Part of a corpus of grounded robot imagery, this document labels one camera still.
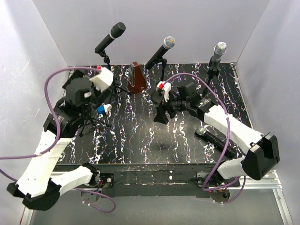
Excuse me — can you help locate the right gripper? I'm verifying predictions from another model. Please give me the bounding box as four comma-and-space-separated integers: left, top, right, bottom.
153, 89, 189, 125

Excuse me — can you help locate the small black tripod stand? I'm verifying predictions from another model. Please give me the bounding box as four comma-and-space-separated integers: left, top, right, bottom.
79, 104, 111, 137

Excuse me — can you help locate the tall black tripod stand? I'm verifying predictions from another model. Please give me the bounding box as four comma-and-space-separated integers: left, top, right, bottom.
98, 50, 130, 96

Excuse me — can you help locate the black glitter microphone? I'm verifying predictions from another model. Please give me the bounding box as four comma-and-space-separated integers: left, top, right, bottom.
195, 127, 237, 159

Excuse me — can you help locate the matte black microphone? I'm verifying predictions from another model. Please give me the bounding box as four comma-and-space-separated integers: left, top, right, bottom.
94, 22, 126, 53

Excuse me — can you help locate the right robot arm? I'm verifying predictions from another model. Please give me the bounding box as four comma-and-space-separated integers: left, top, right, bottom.
151, 82, 280, 186

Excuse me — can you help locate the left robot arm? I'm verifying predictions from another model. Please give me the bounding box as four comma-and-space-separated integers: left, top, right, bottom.
7, 67, 113, 211

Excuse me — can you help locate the round base microphone stand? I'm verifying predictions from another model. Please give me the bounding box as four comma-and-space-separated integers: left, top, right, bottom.
151, 58, 167, 104

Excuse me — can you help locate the right round base stand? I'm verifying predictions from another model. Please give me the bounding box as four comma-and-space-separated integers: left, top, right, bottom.
202, 67, 220, 97

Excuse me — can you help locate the black microphone iridescent head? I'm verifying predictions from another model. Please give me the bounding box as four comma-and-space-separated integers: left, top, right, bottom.
145, 36, 175, 70

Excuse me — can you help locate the silver glitter microphone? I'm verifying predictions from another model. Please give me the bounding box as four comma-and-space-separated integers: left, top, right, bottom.
208, 42, 227, 70

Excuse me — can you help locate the white and blue block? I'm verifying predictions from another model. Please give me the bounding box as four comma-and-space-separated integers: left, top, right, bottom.
97, 104, 112, 115

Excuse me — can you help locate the brown wooden metronome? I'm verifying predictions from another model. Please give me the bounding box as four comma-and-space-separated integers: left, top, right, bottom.
127, 61, 147, 94

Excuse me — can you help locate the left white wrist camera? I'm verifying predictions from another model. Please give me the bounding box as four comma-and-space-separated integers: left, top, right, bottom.
90, 67, 113, 92

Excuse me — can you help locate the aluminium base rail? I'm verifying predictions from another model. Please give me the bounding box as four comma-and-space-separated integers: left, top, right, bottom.
20, 62, 293, 225

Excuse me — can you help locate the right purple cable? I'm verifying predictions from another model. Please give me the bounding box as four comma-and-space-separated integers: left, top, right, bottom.
163, 73, 247, 203

